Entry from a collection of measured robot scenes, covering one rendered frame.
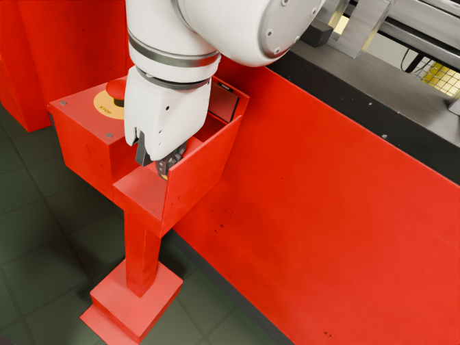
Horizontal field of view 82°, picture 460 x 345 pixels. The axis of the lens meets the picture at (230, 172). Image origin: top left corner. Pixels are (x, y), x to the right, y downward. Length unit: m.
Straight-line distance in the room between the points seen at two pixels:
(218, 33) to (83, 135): 0.26
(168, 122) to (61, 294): 0.89
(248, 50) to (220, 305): 1.00
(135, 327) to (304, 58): 0.81
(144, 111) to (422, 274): 0.54
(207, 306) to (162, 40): 0.96
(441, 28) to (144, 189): 0.72
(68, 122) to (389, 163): 0.47
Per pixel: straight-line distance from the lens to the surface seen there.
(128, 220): 0.58
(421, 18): 0.82
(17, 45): 1.39
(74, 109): 0.40
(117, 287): 0.95
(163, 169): 0.38
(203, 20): 0.18
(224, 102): 0.40
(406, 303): 0.68
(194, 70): 0.25
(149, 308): 0.93
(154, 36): 0.24
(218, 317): 1.08
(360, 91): 0.46
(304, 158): 0.53
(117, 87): 0.39
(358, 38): 0.57
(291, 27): 0.18
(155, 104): 0.26
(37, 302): 1.11
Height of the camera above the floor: 1.02
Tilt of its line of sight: 45 degrees down
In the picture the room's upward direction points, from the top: 22 degrees clockwise
